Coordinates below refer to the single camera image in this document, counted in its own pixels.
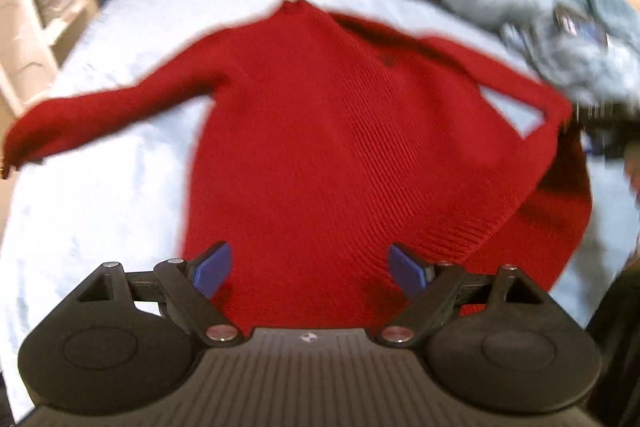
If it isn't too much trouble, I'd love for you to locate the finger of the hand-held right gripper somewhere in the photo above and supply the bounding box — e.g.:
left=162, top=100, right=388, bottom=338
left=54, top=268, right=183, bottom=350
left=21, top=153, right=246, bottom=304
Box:
left=570, top=100, right=633, bottom=158

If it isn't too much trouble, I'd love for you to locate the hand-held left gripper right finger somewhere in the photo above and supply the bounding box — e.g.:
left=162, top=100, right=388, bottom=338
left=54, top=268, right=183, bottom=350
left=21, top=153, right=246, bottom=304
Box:
left=377, top=243, right=546, bottom=348

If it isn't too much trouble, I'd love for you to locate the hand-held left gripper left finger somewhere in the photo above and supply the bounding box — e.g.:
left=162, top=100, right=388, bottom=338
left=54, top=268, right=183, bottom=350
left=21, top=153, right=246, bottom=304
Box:
left=75, top=242, right=246, bottom=348

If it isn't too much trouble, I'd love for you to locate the red knit sweater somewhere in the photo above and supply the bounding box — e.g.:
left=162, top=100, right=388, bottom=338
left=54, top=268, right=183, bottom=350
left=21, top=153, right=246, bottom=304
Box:
left=2, top=0, right=594, bottom=333

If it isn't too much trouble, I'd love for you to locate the dark cloth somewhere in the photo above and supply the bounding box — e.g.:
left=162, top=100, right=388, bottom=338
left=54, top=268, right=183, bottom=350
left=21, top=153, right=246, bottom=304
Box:
left=586, top=257, right=640, bottom=427

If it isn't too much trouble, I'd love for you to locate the white standing fan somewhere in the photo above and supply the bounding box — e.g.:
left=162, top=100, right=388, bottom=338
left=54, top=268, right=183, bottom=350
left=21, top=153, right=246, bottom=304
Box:
left=0, top=0, right=59, bottom=118

